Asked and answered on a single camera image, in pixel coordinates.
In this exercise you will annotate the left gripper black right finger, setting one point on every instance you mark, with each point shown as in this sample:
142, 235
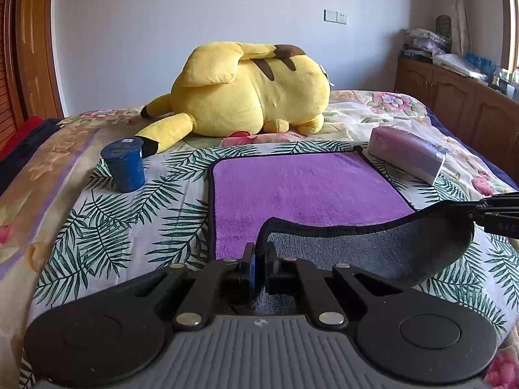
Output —
303, 281

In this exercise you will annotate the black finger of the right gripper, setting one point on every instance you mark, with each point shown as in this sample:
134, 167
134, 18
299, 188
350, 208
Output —
498, 214

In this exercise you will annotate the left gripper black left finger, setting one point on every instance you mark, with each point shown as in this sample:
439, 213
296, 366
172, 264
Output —
215, 288

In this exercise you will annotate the purple and grey towel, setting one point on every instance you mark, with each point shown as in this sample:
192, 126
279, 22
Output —
331, 208

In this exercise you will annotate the wooden side cabinet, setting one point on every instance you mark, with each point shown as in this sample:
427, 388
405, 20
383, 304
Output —
479, 116

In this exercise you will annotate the palm leaf print cloth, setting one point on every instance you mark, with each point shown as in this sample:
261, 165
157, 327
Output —
441, 333

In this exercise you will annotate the blue plastic cup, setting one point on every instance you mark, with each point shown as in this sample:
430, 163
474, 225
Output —
124, 160

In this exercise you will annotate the clutter pile on cabinet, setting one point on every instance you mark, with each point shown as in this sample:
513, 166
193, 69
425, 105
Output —
436, 47

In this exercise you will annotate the yellow Pikachu plush toy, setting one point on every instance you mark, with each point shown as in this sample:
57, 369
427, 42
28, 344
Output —
230, 87

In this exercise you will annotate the floral bed blanket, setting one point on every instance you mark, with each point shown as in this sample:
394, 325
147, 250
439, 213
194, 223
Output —
61, 162

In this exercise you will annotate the floral window curtain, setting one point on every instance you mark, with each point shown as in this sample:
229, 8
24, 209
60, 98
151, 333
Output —
461, 39

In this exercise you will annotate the red and dark blanket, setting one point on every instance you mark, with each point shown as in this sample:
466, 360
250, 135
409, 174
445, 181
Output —
22, 145

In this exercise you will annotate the wooden wardrobe door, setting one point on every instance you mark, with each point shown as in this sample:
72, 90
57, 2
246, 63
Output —
28, 77

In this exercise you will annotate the white wall switch socket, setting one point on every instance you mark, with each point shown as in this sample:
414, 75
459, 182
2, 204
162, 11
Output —
335, 17

